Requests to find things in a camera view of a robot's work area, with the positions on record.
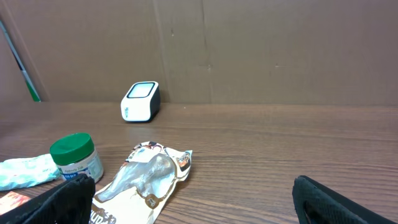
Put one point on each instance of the green white pole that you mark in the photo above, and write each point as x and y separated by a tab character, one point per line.
32	90

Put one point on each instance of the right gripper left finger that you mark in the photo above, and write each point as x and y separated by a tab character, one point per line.
69	202

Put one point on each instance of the orange white small box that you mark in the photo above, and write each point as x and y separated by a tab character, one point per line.
11	201

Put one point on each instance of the white barcode scanner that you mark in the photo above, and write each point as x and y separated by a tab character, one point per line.
141	103

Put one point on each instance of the brown white snack bag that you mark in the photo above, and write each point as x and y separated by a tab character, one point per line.
142	186

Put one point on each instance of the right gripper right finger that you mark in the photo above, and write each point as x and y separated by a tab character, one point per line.
317	204

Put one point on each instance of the green lid jar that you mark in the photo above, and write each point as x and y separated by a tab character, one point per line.
76	154

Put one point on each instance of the teal snack packet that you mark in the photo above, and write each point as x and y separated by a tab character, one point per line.
28	172

